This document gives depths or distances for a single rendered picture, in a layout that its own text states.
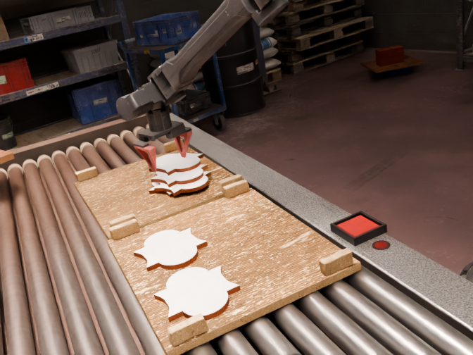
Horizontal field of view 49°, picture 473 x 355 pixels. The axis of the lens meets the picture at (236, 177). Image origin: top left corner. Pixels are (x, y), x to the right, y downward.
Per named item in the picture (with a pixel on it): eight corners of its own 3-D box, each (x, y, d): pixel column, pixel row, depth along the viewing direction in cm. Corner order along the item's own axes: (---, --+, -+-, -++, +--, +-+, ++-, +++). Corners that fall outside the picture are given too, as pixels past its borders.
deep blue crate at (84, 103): (116, 106, 574) (107, 73, 560) (128, 112, 540) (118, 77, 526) (73, 119, 554) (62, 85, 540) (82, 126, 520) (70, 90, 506)
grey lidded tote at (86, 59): (108, 61, 554) (102, 38, 544) (124, 62, 527) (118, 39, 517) (65, 73, 527) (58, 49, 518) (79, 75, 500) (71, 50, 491)
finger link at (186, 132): (161, 162, 135) (153, 128, 131) (181, 152, 139) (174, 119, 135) (177, 166, 130) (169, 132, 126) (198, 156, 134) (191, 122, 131)
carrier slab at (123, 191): (186, 149, 158) (186, 144, 158) (250, 189, 124) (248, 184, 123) (74, 187, 146) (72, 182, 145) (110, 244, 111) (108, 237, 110)
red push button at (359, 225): (361, 220, 102) (360, 214, 102) (381, 232, 97) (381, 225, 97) (336, 231, 100) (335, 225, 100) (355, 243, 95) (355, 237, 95)
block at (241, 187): (246, 189, 121) (244, 178, 120) (250, 191, 119) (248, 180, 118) (224, 197, 119) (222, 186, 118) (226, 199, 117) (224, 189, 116)
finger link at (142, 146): (139, 172, 131) (130, 137, 127) (161, 161, 135) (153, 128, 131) (155, 177, 126) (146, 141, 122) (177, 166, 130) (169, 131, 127)
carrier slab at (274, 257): (251, 193, 122) (250, 187, 121) (362, 270, 87) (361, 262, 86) (108, 246, 110) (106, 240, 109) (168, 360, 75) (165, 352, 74)
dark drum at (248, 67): (245, 97, 565) (230, 14, 531) (278, 104, 518) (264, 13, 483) (198, 113, 538) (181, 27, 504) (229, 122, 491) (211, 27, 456)
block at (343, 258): (348, 260, 87) (347, 246, 86) (355, 264, 86) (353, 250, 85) (319, 273, 85) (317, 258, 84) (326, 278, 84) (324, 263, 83)
